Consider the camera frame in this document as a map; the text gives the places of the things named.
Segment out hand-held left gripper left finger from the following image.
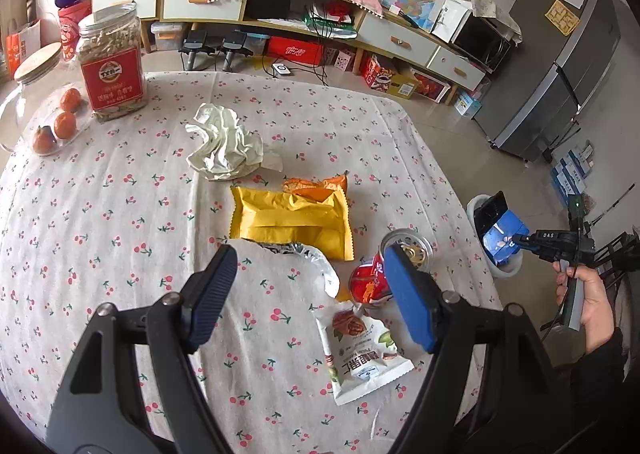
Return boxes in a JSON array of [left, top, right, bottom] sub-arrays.
[[47, 243, 238, 454]]

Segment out red gift bag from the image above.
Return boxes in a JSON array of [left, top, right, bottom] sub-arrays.
[[57, 0, 93, 62]]

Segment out printed cardboard box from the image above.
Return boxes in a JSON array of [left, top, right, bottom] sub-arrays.
[[360, 54, 421, 100]]

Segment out silver foil wrapper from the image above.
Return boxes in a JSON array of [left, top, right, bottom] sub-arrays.
[[240, 239, 341, 297]]

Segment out floral cloth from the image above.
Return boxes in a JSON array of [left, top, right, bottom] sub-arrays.
[[446, 0, 523, 42]]

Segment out orange white paper bag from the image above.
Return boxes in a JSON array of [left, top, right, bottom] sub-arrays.
[[0, 19, 43, 80]]

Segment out black microwave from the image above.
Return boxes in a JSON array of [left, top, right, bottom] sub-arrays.
[[450, 14, 512, 72]]

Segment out person's right forearm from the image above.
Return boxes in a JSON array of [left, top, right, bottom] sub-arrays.
[[570, 329, 640, 435]]

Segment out red gift box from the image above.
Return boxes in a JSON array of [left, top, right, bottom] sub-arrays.
[[265, 37, 325, 66]]

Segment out person's right hand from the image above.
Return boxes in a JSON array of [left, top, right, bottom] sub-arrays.
[[555, 263, 617, 355]]

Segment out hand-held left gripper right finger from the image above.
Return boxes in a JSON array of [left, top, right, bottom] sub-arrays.
[[382, 243, 576, 454]]

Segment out torn blue paper box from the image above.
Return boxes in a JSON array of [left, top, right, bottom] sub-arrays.
[[482, 208, 532, 265]]

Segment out cherry print tablecloth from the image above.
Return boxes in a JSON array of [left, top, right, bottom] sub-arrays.
[[0, 70, 506, 454]]

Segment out red cartoon face can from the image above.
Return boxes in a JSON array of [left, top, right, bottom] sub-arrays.
[[348, 228, 437, 311]]

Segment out clear jar red label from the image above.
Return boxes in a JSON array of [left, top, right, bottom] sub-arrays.
[[76, 0, 149, 122]]

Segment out yellow snack packet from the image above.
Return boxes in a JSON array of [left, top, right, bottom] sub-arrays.
[[229, 185, 356, 262]]

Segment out blue white box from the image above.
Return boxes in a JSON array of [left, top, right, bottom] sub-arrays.
[[454, 89, 483, 117]]

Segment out grey refrigerator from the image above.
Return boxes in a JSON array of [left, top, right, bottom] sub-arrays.
[[472, 0, 621, 164]]

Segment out clear glass plate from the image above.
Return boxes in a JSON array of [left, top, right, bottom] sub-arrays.
[[22, 84, 96, 157]]

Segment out orange snack wrapper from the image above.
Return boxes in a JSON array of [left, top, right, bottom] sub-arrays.
[[281, 171, 349, 202]]

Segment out red box white frame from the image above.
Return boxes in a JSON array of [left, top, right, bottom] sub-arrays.
[[410, 69, 451, 102]]

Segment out white nut snack packet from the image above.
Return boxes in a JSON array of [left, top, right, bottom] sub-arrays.
[[315, 301, 416, 407]]

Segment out black bag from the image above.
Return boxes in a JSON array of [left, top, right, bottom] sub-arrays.
[[245, 0, 292, 20]]

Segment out white gift bag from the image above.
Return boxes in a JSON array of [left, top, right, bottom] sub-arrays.
[[431, 0, 473, 42]]

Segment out clear storage box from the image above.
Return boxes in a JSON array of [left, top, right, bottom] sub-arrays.
[[150, 22, 188, 52]]

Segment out blue white carton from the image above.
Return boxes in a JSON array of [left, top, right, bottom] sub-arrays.
[[552, 159, 593, 185], [562, 144, 597, 172], [550, 171, 583, 196]]

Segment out glass jar with oranges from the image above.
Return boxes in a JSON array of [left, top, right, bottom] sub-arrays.
[[0, 42, 63, 152]]

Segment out dark chair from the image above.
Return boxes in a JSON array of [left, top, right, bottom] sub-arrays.
[[585, 229, 640, 285]]

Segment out black grey handheld device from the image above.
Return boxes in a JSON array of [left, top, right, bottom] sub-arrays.
[[180, 29, 212, 71], [220, 29, 253, 72]]

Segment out green white bag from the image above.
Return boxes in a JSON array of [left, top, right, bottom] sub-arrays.
[[305, 4, 358, 40]]

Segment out white plastic bin blue marks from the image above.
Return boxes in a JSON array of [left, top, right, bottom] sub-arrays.
[[466, 194, 526, 281]]

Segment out wooden cabinet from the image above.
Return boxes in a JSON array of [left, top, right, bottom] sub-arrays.
[[90, 0, 488, 105]]

